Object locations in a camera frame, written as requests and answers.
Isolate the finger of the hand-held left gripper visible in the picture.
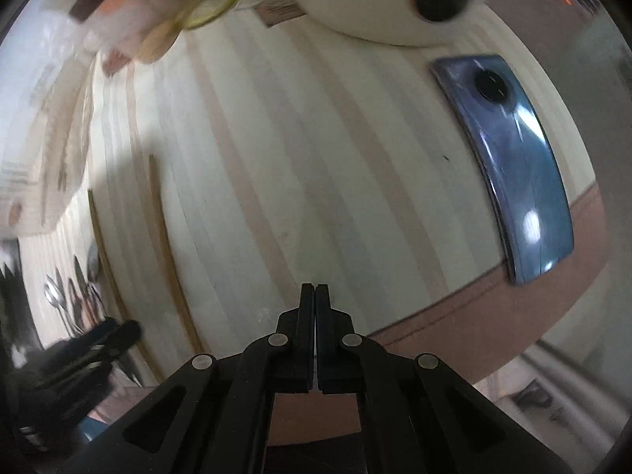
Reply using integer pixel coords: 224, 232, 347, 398
52, 319, 143, 371
34, 348, 122, 408

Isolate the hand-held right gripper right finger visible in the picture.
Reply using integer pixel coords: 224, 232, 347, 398
316, 284, 576, 474

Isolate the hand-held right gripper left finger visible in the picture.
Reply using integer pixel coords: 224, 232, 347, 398
64, 283, 315, 474

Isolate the dark metal utensil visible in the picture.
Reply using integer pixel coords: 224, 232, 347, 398
72, 255, 88, 324

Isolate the metal spoon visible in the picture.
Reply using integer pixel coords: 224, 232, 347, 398
86, 243, 107, 318
43, 279, 76, 337

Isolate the wooden chopstick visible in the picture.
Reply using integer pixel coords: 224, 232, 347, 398
149, 154, 202, 354

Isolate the striped tablecloth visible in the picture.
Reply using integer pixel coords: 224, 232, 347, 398
15, 5, 609, 448

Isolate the blue smartphone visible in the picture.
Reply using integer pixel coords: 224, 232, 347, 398
429, 54, 575, 286

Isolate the light wooden utensil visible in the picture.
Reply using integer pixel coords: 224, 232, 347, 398
134, 10, 191, 65

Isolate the white round appliance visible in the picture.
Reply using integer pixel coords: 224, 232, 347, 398
284, 0, 515, 46

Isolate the yellow-green ring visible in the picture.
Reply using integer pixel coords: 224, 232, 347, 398
173, 0, 248, 29

